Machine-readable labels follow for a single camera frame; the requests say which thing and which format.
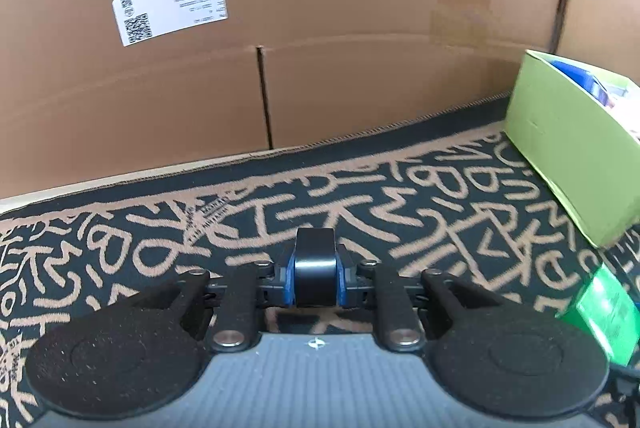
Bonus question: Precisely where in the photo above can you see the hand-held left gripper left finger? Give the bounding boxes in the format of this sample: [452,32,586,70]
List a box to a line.
[165,253,297,354]

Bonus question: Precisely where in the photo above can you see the blue small pack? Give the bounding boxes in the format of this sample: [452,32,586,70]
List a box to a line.
[547,59,608,101]

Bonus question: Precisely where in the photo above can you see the white shipping label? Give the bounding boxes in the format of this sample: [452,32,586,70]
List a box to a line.
[112,0,228,48]

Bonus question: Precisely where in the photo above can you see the green strawberry-print small box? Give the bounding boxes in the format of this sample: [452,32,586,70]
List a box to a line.
[556,264,637,366]

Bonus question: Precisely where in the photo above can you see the black tape roll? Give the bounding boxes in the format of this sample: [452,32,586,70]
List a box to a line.
[292,228,338,309]

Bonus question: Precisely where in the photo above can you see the black letter-print mat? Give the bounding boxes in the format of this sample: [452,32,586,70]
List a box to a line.
[0,95,640,428]

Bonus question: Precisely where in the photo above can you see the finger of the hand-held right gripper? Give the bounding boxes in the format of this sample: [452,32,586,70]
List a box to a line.
[607,358,640,398]

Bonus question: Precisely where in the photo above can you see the green cardboard shoebox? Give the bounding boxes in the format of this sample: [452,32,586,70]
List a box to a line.
[504,49,640,249]

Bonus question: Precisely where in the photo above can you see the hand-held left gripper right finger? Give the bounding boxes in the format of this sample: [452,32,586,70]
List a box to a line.
[334,245,471,354]

